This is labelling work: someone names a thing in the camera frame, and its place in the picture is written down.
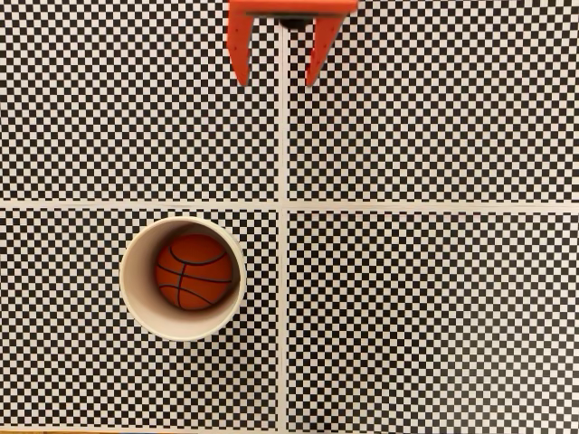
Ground small orange basketball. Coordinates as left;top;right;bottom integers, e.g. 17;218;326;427
154;233;234;312

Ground white paper cup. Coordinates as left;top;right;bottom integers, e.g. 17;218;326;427
119;215;248;343

